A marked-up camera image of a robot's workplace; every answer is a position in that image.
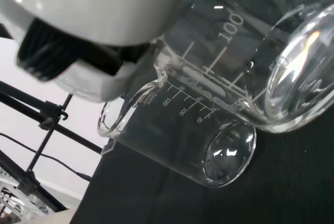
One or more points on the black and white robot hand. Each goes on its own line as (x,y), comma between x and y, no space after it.
(91,7)

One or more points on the black tripod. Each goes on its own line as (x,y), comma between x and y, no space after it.
(49,124)

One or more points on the clear cloth clip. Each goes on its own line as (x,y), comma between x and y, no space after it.
(109,148)

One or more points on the black bench cloth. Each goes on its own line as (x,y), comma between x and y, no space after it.
(261,182)

